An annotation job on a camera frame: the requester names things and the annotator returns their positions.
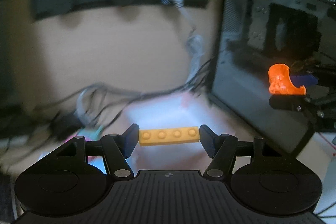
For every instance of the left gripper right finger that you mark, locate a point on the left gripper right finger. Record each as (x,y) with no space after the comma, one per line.
(221,149)

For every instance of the pink cardboard box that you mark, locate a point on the pink cardboard box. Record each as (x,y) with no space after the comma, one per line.
(175,111)

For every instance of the white plug with cable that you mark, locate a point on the white plug with cable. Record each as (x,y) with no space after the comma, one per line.
(194,43)

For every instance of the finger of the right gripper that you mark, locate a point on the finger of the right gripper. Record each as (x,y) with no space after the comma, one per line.
(287,102)

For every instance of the orange plastic toy piece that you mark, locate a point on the orange plastic toy piece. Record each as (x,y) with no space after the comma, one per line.
(280,82)

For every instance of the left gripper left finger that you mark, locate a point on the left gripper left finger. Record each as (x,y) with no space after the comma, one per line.
(116,149)

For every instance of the black computer monitor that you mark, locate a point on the black computer monitor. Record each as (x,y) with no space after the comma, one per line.
(256,34)

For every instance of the yellow lego plate brick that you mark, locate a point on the yellow lego plate brick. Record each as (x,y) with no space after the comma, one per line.
(168,136)

